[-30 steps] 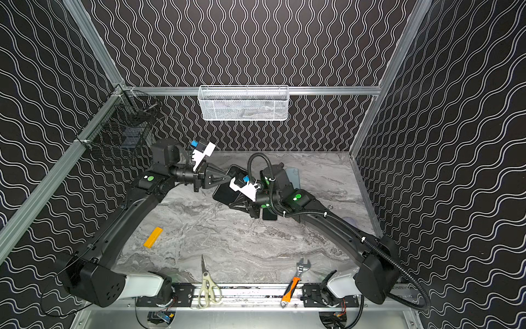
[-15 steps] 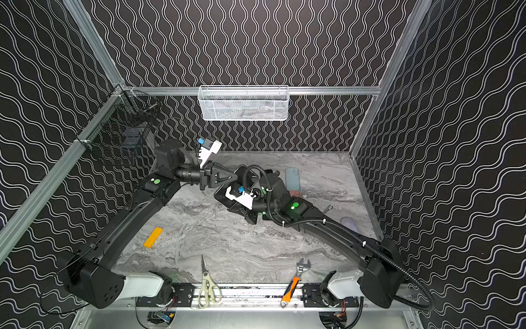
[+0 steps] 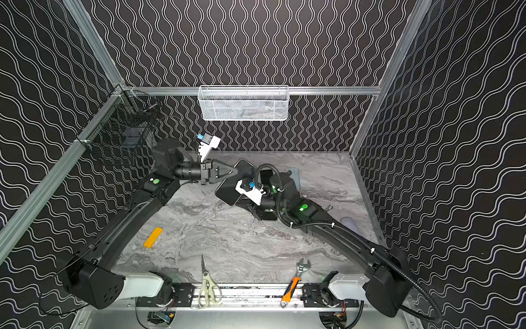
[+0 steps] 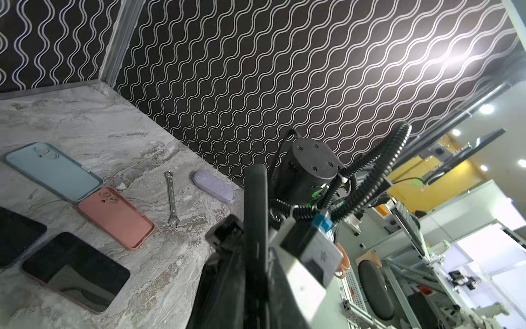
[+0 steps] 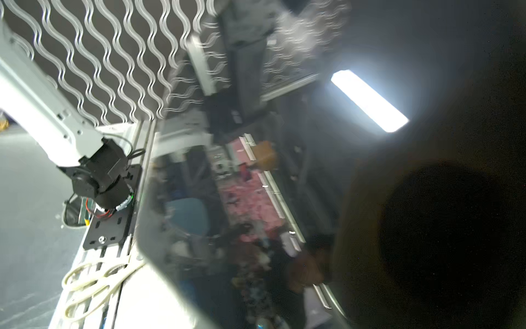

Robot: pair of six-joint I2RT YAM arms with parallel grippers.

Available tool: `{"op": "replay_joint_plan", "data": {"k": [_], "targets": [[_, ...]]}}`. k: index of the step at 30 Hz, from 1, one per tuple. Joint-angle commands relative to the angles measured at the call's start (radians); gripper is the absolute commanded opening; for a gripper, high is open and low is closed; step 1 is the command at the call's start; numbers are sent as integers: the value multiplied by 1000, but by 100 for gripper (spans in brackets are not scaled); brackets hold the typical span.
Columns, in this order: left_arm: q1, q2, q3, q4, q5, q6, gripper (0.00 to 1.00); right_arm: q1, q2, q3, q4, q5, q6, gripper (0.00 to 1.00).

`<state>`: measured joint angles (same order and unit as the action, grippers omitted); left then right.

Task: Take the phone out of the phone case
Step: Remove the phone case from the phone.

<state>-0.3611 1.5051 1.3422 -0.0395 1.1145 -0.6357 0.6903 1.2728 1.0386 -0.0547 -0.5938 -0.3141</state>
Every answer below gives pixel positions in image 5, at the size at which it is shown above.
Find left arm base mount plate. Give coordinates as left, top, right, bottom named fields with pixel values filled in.
left=82, top=164, right=142, bottom=250

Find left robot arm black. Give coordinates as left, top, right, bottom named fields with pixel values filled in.
left=1, top=24, right=134, bottom=211

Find beige handled scissors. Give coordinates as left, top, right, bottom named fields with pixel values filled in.
left=62, top=256, right=145, bottom=322

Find black smartphone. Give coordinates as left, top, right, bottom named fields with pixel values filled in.
left=133, top=1, right=525, bottom=328

